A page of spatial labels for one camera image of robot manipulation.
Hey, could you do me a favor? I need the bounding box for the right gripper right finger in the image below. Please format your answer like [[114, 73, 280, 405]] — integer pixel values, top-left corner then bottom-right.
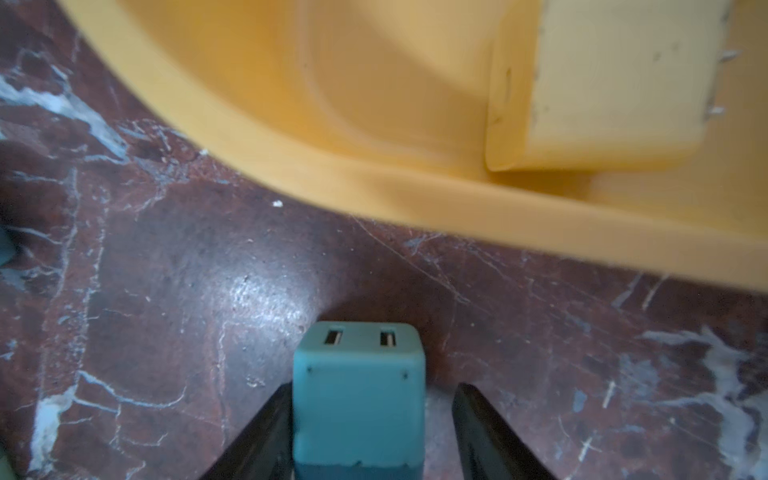
[[452, 383, 556, 480]]

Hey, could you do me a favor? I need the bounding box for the green plug upper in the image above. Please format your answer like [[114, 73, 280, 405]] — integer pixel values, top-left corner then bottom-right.
[[0, 448, 17, 480]]

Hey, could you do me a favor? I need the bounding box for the yellow storage box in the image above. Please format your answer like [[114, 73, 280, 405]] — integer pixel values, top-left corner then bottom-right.
[[62, 1, 767, 292]]

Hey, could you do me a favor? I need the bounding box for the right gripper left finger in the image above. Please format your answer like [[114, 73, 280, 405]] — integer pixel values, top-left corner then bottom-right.
[[201, 382, 294, 480]]

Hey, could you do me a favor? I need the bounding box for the yellow plug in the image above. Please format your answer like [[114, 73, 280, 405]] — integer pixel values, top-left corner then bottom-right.
[[485, 1, 732, 172]]

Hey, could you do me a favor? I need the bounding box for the teal plug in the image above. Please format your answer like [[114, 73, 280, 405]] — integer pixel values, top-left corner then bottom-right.
[[292, 321, 426, 479], [0, 227, 17, 266]]

